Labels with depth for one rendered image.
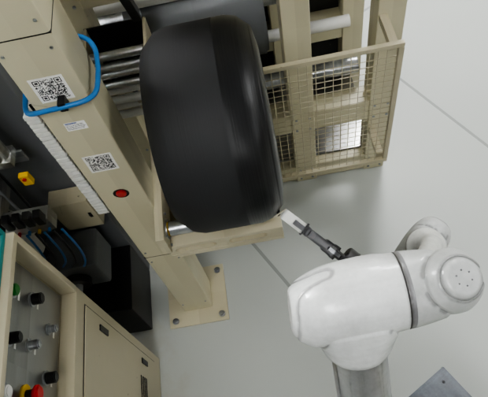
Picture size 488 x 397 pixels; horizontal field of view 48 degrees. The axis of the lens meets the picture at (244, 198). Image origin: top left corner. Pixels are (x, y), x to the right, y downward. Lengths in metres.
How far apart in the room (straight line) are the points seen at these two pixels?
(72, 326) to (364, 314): 0.98
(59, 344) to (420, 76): 2.29
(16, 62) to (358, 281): 0.79
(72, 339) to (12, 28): 0.88
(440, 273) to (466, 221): 1.81
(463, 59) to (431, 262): 2.44
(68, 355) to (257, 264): 1.17
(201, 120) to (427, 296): 0.62
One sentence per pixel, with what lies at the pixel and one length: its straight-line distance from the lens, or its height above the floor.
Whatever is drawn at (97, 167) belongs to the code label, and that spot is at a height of 1.20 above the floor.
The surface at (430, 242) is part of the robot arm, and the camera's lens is 1.37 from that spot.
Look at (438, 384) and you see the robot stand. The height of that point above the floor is 0.65.
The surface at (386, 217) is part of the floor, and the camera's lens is 2.65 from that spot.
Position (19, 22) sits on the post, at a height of 1.69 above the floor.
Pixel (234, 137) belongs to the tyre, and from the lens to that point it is 1.23.
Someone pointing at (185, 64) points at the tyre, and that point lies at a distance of 1.28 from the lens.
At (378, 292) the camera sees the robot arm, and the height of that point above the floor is 1.50.
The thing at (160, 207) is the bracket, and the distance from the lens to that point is 1.67.
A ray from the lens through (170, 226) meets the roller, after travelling 1.66.
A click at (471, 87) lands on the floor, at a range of 3.15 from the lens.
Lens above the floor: 2.35
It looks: 60 degrees down
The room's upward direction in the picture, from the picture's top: 16 degrees counter-clockwise
